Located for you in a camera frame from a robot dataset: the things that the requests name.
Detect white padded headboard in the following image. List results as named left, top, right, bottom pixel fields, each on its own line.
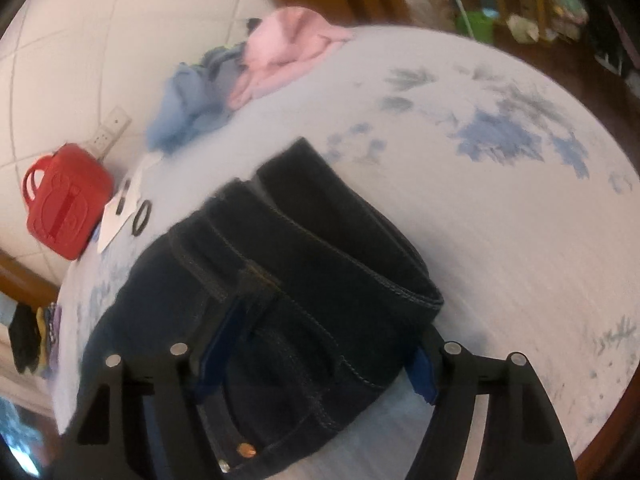
left=0, top=0, right=351, bottom=301

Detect crumpled pink cloth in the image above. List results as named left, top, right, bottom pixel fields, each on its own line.
left=227, top=6, right=356, bottom=111

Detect stack of folded clothes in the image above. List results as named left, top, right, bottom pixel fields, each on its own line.
left=7, top=302, right=63, bottom=376

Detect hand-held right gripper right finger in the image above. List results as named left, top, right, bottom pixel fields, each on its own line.
left=405, top=327, right=578, bottom=480

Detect crumpled blue cloth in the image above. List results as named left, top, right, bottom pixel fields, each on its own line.
left=145, top=42, right=248, bottom=153

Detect black hair tie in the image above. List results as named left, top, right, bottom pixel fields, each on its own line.
left=132, top=201, right=152, bottom=237

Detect white paper sheet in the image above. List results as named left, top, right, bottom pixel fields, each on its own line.
left=96, top=152, right=163, bottom=254

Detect white power strip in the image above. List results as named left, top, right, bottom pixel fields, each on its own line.
left=90, top=106, right=132, bottom=156

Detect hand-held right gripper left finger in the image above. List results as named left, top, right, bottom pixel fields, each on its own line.
left=52, top=305, right=253, bottom=480

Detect dark blue jeans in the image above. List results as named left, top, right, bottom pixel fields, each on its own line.
left=80, top=138, right=445, bottom=480

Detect green bucket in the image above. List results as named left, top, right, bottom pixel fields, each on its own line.
left=454, top=7, right=496, bottom=43

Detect red hard case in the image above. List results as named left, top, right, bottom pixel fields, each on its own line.
left=20, top=142, right=113, bottom=261

